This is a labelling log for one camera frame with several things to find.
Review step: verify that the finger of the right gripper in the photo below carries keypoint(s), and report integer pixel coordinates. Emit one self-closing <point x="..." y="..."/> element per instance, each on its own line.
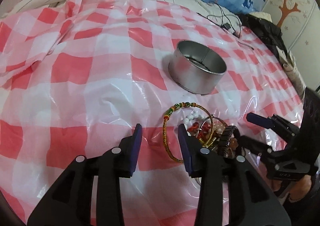
<point x="258" y="148"/>
<point x="260" y="120"/>

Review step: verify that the black jacket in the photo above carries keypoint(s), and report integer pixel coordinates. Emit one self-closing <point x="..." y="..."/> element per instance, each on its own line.
<point x="271" y="36"/>

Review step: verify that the red white checkered plastic sheet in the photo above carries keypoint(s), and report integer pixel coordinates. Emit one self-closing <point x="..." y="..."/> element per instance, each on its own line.
<point x="76" y="79"/>

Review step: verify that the right human hand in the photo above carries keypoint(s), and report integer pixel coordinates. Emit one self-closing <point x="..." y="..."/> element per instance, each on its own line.
<point x="304" y="189"/>

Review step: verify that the round silver metal tin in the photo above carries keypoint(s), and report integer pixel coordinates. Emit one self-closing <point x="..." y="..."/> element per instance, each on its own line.
<point x="196" y="68"/>

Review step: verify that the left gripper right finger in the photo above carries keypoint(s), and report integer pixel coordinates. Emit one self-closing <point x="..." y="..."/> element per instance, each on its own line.
<point x="251" y="201"/>

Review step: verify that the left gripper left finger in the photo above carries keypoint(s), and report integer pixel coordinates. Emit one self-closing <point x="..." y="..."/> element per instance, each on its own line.
<point x="68" y="200"/>

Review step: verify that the gold green woven bangle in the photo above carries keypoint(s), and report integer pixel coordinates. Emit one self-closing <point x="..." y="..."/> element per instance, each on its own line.
<point x="169" y="128"/>

